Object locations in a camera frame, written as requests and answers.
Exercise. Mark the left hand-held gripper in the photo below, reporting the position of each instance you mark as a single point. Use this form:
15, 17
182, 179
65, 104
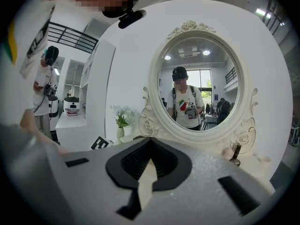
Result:
100, 144

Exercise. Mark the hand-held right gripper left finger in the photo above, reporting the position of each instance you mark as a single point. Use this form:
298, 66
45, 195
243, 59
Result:
89, 184

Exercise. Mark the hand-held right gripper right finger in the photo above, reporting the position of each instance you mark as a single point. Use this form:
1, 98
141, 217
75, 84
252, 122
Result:
206, 172

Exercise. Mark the person's left forearm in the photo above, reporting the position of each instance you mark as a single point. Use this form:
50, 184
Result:
39, 135

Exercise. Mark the white glass vase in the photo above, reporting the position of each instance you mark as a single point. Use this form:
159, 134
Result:
120, 135

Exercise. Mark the small pink jar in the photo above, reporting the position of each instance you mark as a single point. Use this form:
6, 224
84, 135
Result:
226, 152

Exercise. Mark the white flower bunch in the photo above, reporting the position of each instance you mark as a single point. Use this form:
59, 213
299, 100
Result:
123, 116

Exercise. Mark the white low counter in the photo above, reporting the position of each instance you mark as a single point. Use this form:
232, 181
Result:
70, 125

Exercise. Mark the small black bottle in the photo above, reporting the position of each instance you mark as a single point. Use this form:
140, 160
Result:
236, 152

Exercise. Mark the red book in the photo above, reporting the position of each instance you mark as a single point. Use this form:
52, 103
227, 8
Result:
71, 113

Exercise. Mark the white rounded device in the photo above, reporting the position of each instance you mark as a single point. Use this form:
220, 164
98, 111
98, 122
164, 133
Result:
71, 105

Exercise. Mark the white ornate oval mirror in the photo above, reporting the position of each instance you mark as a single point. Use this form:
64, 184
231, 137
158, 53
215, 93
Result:
150, 125

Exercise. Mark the black metal railing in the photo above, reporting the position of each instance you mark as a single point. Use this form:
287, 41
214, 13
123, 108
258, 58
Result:
70, 37

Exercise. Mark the person's white shirt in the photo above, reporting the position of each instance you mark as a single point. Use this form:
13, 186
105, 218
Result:
30, 43

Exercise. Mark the ceiling light panel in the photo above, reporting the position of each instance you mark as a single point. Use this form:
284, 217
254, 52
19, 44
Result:
263, 13

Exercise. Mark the black head-worn camera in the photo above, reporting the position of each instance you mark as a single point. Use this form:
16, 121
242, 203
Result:
131, 17

